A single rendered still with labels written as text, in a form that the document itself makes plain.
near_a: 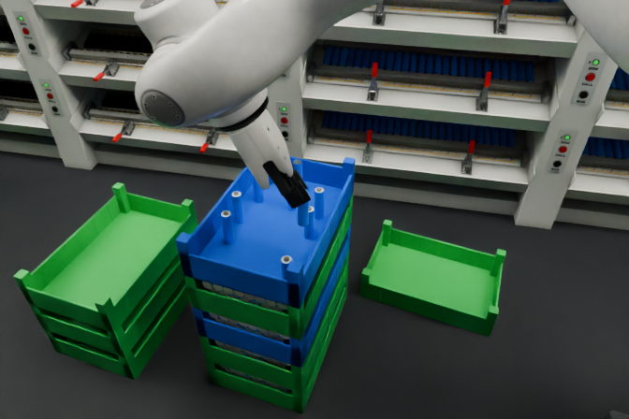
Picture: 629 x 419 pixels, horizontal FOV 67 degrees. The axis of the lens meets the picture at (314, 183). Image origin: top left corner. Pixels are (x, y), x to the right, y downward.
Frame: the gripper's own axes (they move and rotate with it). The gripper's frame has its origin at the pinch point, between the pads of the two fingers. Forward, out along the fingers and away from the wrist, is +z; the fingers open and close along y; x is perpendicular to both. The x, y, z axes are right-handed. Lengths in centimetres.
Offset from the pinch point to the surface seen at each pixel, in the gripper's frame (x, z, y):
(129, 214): -44, 14, -36
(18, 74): -67, -14, -87
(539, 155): 50, 50, -31
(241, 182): -11.6, 7.4, -18.3
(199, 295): -22.9, 10.4, 1.0
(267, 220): -9.6, 11.9, -10.5
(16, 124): -81, -1, -89
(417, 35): 34, 11, -45
